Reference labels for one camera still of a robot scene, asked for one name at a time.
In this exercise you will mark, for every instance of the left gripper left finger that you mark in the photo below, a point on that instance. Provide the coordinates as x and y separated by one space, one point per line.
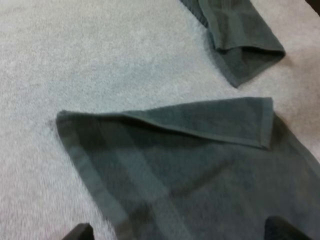
80 233

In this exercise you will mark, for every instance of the grey-green towel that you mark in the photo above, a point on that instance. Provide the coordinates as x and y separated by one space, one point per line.
200 180
240 32

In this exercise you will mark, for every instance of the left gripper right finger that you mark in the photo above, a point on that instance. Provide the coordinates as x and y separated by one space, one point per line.
285 230

